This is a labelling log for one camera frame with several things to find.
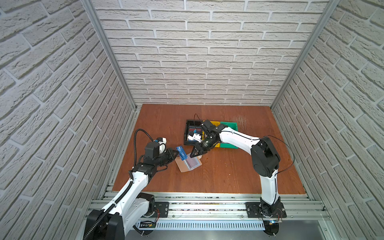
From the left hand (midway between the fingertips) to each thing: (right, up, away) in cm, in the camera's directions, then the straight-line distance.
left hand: (179, 150), depth 81 cm
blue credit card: (+1, -3, +2) cm, 3 cm away
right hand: (+8, -3, +1) cm, 8 cm away
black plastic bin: (+8, +10, 0) cm, 12 cm away
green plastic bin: (+36, +13, +22) cm, 44 cm away
